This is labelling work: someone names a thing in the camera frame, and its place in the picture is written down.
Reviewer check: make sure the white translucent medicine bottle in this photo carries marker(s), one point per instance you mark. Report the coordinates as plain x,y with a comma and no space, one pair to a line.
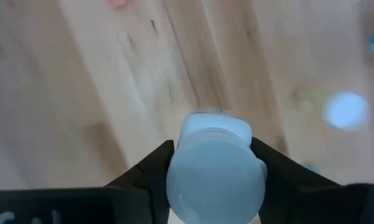
216,177

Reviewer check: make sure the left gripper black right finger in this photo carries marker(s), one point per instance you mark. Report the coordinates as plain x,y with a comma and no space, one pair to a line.
314,202

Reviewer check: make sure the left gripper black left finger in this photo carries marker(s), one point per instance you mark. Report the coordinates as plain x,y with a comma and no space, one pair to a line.
81,205

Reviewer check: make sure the green medicine bottle white cap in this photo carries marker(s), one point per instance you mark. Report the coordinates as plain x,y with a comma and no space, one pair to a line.
345,110

